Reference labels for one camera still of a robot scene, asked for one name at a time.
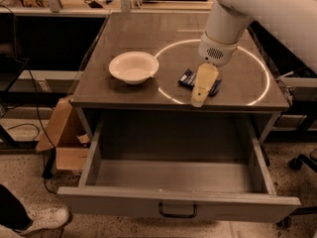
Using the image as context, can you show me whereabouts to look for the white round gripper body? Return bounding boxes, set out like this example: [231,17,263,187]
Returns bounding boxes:
[198,32,239,67]

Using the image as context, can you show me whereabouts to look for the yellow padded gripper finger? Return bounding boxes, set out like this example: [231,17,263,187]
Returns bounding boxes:
[191,62,219,107]

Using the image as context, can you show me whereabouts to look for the blue rxbar wrapper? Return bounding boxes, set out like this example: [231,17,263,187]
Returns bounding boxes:
[178,69,222,96]

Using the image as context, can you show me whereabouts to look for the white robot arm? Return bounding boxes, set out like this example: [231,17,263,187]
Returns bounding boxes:
[191,0,317,107]

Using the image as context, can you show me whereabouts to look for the grey cabinet with glossy top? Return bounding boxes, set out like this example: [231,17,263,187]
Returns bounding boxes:
[71,13,289,136]

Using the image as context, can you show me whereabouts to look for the grey open top drawer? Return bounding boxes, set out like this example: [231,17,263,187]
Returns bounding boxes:
[58,113,300,222]

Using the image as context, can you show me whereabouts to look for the white ceramic bowl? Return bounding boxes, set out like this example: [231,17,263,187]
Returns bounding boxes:
[109,52,159,84]

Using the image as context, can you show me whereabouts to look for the black office chair base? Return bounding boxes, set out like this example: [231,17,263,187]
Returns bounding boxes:
[277,149,317,228]

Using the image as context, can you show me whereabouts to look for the brown cardboard box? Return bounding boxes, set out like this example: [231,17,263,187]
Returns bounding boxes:
[36,97,90,173]

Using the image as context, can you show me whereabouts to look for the white sneaker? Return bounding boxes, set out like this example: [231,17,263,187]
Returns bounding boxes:
[15,207,70,236]

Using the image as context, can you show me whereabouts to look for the black trouser leg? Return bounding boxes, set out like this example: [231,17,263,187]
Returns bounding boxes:
[0,184,33,230]

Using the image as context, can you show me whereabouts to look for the black drawer handle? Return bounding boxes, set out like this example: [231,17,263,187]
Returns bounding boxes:
[158,202,198,219]

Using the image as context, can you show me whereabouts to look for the black floor cable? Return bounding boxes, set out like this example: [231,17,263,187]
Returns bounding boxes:
[0,58,58,195]

